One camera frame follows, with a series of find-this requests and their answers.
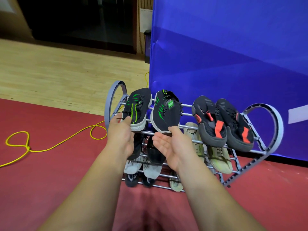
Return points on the person's left forearm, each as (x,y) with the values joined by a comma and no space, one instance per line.
(93,190)

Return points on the blue banner backdrop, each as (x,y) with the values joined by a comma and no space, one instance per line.
(228,50)

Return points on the black green sneaker with tag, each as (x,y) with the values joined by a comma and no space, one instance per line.
(166,111)

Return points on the person's left hand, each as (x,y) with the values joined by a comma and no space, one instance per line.
(119,135)

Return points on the black red sneaker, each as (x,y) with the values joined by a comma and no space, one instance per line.
(209,127)
(237,132)

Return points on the tan slip-on shoe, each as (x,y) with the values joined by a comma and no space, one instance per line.
(175,184)

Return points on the dark glass door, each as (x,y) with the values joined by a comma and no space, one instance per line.
(79,19)

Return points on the person's left thumb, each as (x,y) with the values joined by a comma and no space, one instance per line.
(126,120)

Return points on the person's right thumb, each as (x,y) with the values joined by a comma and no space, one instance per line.
(176,132)

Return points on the grey white shoe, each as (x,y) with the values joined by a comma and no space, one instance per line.
(133,165)
(152,171)

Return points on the plain black shoe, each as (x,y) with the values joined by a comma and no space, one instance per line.
(154,153)
(138,146)

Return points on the grey heart-shaped shoe rack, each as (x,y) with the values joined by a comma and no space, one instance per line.
(276,117)

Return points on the person's right hand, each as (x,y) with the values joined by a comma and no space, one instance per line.
(175,149)

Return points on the black shoe with white print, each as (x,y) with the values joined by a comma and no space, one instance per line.
(148,182)
(131,180)

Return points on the white wall panel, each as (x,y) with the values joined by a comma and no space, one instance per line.
(145,20)

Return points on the person's right forearm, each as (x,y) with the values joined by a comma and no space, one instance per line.
(211,202)

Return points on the beige sneaker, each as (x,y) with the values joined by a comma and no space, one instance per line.
(196,146)
(220,159)

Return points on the black green-striped sneaker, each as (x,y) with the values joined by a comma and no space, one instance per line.
(140,101)

